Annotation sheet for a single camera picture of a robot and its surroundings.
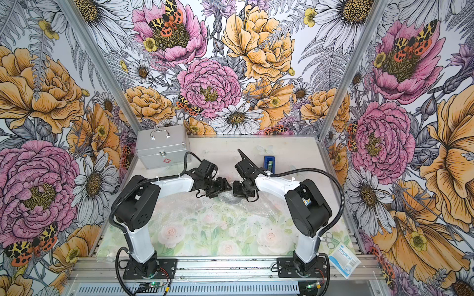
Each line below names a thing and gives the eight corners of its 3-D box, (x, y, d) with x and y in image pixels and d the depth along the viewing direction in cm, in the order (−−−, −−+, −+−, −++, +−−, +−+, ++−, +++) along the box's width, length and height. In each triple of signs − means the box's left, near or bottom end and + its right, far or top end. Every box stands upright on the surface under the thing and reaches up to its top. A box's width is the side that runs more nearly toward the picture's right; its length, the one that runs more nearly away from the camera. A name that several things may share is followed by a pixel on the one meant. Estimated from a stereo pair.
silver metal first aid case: (147, 172, 106) (133, 151, 93) (149, 152, 116) (137, 131, 103) (191, 164, 110) (184, 143, 97) (189, 145, 120) (182, 124, 107)
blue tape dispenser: (264, 175, 106) (265, 167, 100) (263, 162, 112) (264, 154, 106) (274, 175, 106) (276, 167, 100) (272, 162, 112) (274, 154, 106)
